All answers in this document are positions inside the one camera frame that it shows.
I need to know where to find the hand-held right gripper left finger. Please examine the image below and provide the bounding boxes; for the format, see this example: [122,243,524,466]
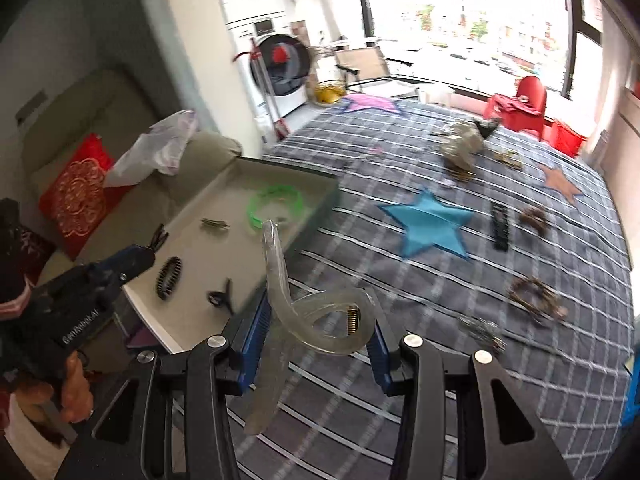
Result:
[70,292,273,480]

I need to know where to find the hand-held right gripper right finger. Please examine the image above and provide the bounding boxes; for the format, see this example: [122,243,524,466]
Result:
[366,310,572,480]

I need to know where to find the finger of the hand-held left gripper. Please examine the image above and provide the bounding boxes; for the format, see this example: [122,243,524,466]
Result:
[86,242,157,286]

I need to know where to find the black spiral hair tie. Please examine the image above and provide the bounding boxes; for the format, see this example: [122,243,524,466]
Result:
[156,256,183,302]

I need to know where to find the small black claw clip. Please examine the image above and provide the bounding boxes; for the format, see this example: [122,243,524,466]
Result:
[207,278,236,317]

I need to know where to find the clear translucent hair claw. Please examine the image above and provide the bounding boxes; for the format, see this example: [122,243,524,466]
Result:
[244,219,381,436]

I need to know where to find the grey shallow box tray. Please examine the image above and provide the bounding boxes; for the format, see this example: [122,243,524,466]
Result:
[122,156,342,356]

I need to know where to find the green translucent bangle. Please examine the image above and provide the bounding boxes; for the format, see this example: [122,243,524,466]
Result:
[246,184,305,231]

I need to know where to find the person's left hand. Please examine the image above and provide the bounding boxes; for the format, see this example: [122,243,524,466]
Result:
[17,350,96,426]

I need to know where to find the grey plaid star blanket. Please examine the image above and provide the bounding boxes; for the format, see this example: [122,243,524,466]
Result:
[125,92,637,480]

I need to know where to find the red patterned cushion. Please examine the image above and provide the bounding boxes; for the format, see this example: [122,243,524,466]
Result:
[39,133,135,262]

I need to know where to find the white plastic bag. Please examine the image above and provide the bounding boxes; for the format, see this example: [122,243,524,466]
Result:
[104,109,199,189]

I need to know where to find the beige sofa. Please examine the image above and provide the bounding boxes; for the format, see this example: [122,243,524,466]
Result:
[19,66,244,313]

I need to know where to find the cream dotted scrunchie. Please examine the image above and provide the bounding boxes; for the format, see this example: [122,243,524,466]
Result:
[440,122,486,172]

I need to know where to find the white washing machine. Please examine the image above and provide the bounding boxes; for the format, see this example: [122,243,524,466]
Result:
[227,15,322,117]

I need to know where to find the blue plastic stool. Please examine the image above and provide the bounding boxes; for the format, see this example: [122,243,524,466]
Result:
[619,344,640,433]

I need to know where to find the black pointed hair claw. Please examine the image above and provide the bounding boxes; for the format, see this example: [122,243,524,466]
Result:
[472,117,503,140]

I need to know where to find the red plastic basin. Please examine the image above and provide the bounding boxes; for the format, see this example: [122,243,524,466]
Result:
[547,117,589,159]

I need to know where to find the red plastic chair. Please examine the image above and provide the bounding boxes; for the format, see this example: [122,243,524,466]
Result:
[482,75,549,142]

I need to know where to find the beige folding chair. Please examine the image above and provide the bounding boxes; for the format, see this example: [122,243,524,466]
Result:
[331,35,417,95]

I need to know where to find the silver chain hair pins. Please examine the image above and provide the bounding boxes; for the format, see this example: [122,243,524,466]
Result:
[457,316,508,353]

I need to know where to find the red handled mop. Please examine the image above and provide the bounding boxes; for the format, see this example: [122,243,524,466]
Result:
[231,39,289,142]

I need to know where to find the gold chain bracelet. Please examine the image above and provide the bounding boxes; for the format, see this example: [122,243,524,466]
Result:
[492,150,526,171]

